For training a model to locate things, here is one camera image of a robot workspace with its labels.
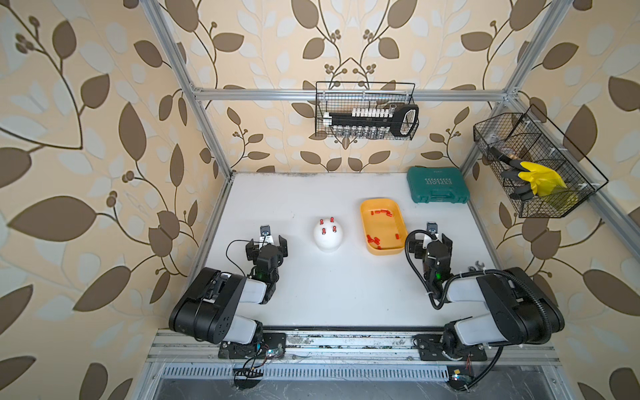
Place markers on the white dome screw holder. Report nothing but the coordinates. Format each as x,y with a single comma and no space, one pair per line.
332,240

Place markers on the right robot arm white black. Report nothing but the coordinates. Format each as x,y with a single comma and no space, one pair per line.
517,310

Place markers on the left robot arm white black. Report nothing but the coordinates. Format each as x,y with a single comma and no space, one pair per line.
207,311

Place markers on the yellow plastic tray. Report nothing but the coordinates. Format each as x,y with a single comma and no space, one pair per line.
384,229

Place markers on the green plastic tool case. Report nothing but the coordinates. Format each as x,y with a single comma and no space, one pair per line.
437,185

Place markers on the black pliers in basket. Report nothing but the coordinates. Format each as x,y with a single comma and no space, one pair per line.
522,189

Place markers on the yellow rubber glove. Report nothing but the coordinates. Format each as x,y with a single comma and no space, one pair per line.
543,181

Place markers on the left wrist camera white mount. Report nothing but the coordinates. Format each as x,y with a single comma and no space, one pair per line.
265,232

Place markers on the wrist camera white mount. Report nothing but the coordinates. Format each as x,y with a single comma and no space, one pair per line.
432,231
265,232

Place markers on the black wire basket back wall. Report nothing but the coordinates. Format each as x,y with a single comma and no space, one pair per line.
342,96

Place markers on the black wire basket wall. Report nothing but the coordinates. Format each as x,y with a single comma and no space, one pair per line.
533,137
342,96

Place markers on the socket set rail black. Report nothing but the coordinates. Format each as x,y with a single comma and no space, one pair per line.
397,122

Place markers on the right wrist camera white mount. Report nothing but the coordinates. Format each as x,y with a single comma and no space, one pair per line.
432,231

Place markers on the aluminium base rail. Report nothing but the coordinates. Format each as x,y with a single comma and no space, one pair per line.
336,355

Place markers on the ratchet wrench green handle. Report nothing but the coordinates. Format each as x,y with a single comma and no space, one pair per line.
478,266

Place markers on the black wire basket right wall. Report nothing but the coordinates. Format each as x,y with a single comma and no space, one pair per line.
533,137

